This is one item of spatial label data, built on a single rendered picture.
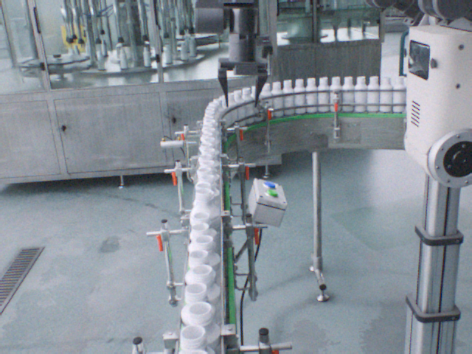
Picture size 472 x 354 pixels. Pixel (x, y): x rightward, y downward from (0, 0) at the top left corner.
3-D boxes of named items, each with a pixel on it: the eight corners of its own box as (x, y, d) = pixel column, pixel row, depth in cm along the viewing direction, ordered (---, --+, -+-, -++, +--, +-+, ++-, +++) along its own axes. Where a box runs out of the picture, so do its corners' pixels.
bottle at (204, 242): (222, 299, 113) (216, 230, 107) (226, 315, 107) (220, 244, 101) (195, 302, 112) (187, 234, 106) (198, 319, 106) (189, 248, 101)
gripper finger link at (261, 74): (266, 110, 109) (268, 66, 106) (232, 110, 109) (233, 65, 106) (264, 103, 116) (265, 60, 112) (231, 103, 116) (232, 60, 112)
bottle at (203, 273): (195, 335, 102) (186, 262, 96) (225, 334, 101) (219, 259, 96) (192, 357, 96) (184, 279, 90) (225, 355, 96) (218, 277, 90)
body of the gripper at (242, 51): (267, 71, 107) (268, 35, 104) (217, 71, 106) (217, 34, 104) (265, 66, 113) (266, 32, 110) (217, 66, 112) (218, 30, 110)
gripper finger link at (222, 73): (251, 110, 109) (252, 66, 106) (217, 110, 109) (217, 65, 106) (249, 103, 116) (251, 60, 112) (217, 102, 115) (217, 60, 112)
